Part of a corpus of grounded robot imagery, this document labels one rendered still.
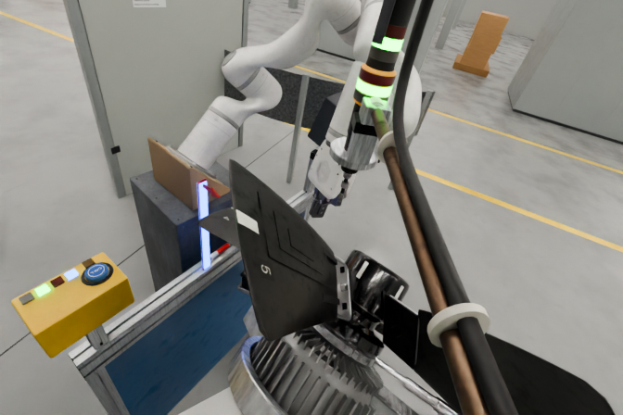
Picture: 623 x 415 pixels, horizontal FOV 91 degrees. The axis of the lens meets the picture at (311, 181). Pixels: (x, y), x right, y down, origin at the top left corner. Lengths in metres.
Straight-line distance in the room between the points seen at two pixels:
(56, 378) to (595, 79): 6.99
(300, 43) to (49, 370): 1.74
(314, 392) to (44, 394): 1.54
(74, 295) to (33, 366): 1.26
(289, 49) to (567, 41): 5.78
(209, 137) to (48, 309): 0.61
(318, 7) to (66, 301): 0.88
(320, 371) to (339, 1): 0.85
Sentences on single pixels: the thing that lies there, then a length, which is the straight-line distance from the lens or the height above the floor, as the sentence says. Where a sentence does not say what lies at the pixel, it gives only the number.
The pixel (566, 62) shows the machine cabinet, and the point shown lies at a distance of 6.58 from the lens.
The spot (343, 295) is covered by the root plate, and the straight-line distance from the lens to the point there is 0.52.
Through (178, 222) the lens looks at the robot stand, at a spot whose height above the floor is 0.93.
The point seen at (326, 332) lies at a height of 1.19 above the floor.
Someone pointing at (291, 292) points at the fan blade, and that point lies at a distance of 0.35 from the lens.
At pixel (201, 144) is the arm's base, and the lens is 1.08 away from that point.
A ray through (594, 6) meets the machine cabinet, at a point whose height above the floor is 1.71.
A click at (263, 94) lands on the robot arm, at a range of 1.13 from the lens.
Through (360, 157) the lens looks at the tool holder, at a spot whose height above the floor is 1.46.
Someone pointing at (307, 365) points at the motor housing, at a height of 1.18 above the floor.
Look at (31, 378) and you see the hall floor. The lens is 1.99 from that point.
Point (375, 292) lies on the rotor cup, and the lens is 0.55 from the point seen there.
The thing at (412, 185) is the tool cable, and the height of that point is 1.55.
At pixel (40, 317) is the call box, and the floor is 1.07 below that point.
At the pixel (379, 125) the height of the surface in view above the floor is 1.54.
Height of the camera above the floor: 1.66
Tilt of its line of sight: 36 degrees down
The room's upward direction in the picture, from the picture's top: 12 degrees clockwise
